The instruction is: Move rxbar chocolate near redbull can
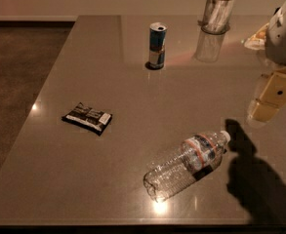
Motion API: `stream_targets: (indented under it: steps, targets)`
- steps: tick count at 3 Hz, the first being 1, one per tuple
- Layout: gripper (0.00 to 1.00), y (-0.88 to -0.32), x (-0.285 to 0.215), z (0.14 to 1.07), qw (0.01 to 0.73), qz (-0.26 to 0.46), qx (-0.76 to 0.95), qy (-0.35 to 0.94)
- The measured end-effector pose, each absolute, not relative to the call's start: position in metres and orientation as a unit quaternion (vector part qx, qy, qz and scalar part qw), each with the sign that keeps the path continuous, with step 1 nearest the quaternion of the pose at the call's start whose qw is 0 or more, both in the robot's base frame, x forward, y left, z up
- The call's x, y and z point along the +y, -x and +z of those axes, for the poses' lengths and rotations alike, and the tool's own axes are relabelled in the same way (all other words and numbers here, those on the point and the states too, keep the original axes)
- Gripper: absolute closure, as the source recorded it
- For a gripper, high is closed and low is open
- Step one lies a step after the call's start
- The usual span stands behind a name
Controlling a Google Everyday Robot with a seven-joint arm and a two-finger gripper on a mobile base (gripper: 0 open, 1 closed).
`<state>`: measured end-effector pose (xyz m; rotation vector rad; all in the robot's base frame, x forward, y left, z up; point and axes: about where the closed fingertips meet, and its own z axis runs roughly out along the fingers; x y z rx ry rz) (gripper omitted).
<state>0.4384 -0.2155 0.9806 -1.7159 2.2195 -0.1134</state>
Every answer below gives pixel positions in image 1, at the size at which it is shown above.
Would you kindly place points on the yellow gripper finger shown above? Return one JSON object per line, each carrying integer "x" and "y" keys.
{"x": 269, "y": 97}

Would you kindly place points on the black rxbar chocolate wrapper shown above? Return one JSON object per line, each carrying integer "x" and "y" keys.
{"x": 88, "y": 118}

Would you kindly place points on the snack packet behind arm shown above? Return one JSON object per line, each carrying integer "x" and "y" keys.
{"x": 257, "y": 41}

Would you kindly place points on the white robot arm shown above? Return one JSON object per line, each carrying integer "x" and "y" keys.
{"x": 274, "y": 54}

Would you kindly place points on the blue silver redbull can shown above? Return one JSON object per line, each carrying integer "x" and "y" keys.
{"x": 157, "y": 34}

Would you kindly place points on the mesh metal utensil cup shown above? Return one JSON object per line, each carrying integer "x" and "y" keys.
{"x": 216, "y": 16}

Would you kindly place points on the clear plastic water bottle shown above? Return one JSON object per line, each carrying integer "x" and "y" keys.
{"x": 196, "y": 157}

